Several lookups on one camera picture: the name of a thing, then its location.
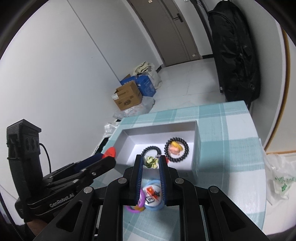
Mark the black coil hair tie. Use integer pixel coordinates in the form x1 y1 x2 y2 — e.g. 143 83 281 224
140 146 163 160

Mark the green yellow flower clip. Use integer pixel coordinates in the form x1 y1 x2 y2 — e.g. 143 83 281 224
144 156 159 169

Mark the black bead bracelet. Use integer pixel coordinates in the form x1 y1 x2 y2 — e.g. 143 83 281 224
164 136 189 163

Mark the light blue ring bracelet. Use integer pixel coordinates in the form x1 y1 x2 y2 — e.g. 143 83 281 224
138 178 166 212

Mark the red round badge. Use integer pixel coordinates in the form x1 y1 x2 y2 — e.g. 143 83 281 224
102 147 116 159

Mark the pink yellow figurine charm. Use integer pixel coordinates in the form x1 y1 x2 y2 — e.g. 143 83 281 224
168 141 183 156

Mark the purple ring bracelet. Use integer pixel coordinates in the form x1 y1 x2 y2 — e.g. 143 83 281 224
125 187 147 213

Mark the left hand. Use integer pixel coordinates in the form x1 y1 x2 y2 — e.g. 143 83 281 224
23 219 49 240

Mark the grey phone box lid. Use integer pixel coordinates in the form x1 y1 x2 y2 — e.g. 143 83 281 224
113 121 201 183

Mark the white plastic parcel bag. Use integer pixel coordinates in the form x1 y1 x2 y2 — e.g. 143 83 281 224
103 122 120 138

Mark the grey plastic parcel bag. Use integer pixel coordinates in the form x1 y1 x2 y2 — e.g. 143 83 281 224
113 96 155 120

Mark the brown cardboard box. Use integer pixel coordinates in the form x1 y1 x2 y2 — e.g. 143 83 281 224
111 81 142 110

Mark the teal plaid tablecloth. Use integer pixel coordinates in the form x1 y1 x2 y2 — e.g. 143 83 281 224
93 101 266 228

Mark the blue cardboard box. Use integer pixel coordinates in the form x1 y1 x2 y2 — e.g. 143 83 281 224
120 75 156 97

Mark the black backpack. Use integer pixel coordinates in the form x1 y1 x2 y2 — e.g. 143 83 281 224
209 1 261 108

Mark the white green plastic bag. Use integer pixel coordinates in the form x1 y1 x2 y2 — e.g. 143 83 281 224
262 150 295 205

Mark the grey door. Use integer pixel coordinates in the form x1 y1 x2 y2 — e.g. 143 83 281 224
128 0 201 67

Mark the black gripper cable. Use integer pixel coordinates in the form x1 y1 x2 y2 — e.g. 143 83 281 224
38 143 52 174

